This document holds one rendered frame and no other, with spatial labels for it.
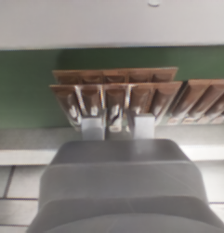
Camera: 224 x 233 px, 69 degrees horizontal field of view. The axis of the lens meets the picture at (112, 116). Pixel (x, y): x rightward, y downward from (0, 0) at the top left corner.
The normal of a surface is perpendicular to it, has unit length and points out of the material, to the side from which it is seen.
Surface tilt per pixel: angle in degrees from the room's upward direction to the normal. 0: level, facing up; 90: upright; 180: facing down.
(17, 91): 2
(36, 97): 2
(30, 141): 90
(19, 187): 90
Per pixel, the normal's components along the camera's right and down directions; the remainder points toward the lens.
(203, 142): -0.01, -0.47
